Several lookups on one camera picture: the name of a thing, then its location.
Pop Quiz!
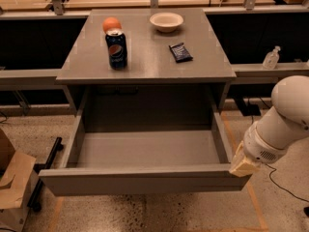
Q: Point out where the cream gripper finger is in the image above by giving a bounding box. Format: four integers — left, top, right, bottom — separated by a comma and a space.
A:
229, 142, 261, 177

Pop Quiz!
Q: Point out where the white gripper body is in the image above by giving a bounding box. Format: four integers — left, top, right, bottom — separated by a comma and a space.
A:
243, 122, 287, 163

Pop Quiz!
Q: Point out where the grey top drawer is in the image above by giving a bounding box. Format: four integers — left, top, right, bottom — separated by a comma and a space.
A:
38, 87, 253, 197

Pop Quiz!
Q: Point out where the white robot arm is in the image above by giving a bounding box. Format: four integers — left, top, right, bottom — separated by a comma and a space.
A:
229, 75, 309, 177

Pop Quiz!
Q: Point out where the grey drawer cabinet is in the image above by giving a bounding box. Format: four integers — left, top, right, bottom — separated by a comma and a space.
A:
56, 8, 236, 107

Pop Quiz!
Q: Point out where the clear sanitizer bottle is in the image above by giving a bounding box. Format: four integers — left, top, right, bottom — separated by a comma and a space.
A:
263, 45, 281, 70

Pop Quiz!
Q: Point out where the dark snack bag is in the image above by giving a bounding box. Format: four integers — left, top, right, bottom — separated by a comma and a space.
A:
169, 43, 193, 63

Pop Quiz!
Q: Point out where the white bowl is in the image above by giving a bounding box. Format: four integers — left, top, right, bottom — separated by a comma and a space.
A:
150, 13, 183, 33

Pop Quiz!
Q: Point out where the blue pepsi can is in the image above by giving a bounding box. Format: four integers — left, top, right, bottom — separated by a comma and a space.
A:
105, 28, 127, 70

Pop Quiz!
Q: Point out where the orange fruit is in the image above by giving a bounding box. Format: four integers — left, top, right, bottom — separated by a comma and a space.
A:
102, 16, 122, 33

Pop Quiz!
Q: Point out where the brown cardboard box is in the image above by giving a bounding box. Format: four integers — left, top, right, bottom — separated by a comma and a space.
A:
0, 130, 36, 232

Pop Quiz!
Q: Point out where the black floor cable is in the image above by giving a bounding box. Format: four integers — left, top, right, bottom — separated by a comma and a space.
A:
247, 97, 309, 205

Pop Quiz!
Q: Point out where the black cart frame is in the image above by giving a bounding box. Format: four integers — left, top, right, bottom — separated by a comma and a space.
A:
27, 136, 65, 213

